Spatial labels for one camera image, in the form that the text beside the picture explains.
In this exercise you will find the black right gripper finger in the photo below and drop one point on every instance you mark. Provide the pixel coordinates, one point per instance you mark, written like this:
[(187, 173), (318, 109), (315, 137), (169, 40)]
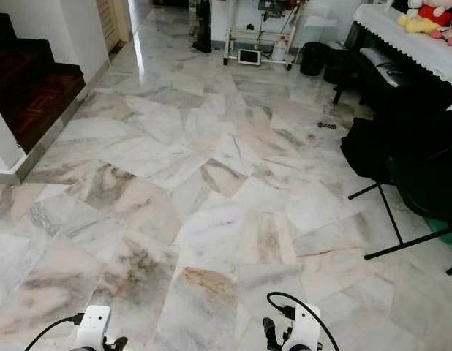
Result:
[(272, 335)]

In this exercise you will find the black metal folding stand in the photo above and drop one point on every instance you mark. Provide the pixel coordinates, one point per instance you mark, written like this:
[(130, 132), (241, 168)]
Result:
[(393, 216)]

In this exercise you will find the green plastic basin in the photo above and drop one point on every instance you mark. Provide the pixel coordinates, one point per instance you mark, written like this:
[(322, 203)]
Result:
[(447, 232)]

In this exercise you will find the black fabric bag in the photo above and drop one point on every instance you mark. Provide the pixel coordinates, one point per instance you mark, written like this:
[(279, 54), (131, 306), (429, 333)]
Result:
[(365, 150)]

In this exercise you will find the large black fabric cover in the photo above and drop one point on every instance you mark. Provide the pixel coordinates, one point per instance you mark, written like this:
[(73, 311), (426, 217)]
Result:
[(431, 183)]

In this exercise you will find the small black floor object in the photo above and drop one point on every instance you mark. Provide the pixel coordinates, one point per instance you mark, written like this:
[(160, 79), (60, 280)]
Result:
[(328, 126)]

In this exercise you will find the dark wooden staircase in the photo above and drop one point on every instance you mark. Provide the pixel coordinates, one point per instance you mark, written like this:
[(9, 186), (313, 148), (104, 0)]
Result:
[(36, 88)]

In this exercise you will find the black piano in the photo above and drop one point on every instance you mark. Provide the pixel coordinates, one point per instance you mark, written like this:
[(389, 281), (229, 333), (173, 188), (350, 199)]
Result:
[(427, 110)]

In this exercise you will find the black waste bin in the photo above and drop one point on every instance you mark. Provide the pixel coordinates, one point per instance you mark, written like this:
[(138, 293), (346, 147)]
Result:
[(314, 60)]

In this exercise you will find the small white framed screen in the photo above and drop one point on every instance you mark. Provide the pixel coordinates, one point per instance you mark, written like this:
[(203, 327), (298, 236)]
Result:
[(249, 57)]

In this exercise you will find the white plastic bottle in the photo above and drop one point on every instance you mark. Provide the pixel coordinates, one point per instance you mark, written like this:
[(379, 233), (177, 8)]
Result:
[(279, 50)]

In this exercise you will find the black padded piano bench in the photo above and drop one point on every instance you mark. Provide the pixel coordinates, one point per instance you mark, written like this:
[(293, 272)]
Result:
[(383, 64)]

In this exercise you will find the white metal rack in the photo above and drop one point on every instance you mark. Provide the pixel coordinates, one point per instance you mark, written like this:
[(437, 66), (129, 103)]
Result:
[(240, 32)]

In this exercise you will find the white lace cloth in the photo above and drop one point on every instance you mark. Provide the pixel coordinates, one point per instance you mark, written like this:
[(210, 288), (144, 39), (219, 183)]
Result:
[(412, 47)]

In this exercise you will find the brown wooden door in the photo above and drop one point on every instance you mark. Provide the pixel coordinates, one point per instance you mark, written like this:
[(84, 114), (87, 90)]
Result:
[(109, 18)]

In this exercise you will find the dark metal machine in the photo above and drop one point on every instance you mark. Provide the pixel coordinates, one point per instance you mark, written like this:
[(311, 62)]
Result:
[(273, 7)]

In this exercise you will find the yellow plush toy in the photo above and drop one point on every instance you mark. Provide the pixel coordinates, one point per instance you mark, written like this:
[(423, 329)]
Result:
[(416, 25)]

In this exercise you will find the pink plush toy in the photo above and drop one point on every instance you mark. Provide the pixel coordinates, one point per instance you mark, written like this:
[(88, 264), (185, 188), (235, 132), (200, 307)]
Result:
[(449, 35)]

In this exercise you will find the red plush toy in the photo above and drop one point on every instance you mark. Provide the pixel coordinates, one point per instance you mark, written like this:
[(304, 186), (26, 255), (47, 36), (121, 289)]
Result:
[(434, 13)]

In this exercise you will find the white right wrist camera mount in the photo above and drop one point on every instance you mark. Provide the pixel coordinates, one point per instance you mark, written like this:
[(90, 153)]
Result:
[(306, 329)]

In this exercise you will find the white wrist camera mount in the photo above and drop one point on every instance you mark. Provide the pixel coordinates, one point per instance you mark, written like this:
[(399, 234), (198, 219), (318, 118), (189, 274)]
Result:
[(93, 325), (306, 329)]

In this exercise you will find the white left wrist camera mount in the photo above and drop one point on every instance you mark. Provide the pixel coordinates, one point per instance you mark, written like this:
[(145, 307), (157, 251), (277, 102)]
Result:
[(93, 325)]

